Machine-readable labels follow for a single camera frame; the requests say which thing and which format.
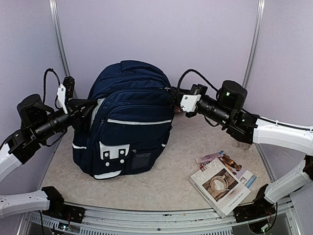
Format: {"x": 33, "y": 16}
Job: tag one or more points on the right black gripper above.
{"x": 188, "y": 114}

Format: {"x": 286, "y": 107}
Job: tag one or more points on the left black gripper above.
{"x": 77, "y": 115}

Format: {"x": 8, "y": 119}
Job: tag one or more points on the navy blue backpack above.
{"x": 131, "y": 123}

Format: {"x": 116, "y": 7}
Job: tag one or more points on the pink magazine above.
{"x": 204, "y": 160}

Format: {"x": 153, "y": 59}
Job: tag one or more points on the white coffee cover book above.
{"x": 219, "y": 187}

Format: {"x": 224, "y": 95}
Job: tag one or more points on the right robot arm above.
{"x": 226, "y": 110}

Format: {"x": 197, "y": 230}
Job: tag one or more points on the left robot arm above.
{"x": 39, "y": 122}

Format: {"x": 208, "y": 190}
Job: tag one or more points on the red floral round dish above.
{"x": 177, "y": 110}

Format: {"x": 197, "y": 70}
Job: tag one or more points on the beige ceramic mug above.
{"x": 243, "y": 146}

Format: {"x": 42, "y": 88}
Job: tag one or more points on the dog cover booklet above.
{"x": 239, "y": 171}

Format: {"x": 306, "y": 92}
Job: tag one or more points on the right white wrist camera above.
{"x": 189, "y": 101}

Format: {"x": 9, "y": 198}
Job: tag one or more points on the right aluminium frame post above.
{"x": 254, "y": 43}

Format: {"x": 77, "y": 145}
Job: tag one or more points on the aluminium frame post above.
{"x": 254, "y": 43}
{"x": 58, "y": 34}

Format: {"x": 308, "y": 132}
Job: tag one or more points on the left aluminium frame post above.
{"x": 58, "y": 34}

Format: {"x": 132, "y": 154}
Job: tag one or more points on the front aluminium rail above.
{"x": 97, "y": 220}

